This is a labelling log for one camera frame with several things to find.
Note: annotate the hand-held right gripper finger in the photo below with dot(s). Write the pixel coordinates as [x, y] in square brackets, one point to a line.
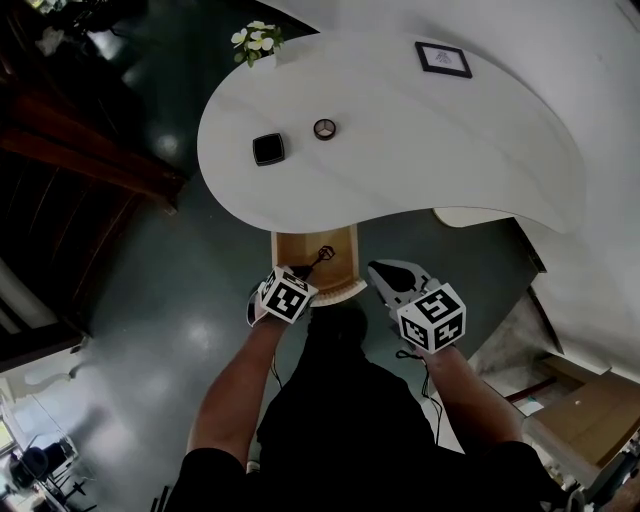
[412, 267]
[376, 282]

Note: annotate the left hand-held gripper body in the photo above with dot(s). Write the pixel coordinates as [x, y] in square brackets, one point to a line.
[285, 300]

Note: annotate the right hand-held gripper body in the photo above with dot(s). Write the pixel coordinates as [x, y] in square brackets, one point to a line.
[432, 320]

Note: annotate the wooden drawer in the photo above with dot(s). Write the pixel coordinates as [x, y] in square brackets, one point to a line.
[300, 247]

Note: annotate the black square box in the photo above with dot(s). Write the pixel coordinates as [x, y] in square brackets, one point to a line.
[269, 149]

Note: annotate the person's right forearm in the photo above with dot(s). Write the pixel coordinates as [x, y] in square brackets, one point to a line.
[470, 400]

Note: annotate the person's left forearm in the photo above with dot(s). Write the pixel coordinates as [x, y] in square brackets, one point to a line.
[225, 395]

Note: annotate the white table top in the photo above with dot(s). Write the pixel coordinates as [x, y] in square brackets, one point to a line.
[400, 150]

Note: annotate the person's black clothing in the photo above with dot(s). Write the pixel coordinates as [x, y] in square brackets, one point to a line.
[345, 430]

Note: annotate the brown cardboard box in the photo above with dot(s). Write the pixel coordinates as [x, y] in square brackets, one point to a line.
[590, 415]

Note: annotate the white flower bouquet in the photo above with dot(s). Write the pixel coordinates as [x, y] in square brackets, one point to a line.
[257, 40]

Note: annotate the dark wooden cabinet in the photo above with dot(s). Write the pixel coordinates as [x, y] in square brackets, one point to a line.
[60, 165]

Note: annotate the black office chair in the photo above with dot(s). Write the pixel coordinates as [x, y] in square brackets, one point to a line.
[30, 465]

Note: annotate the black picture frame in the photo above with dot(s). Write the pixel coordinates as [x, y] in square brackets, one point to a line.
[419, 56]

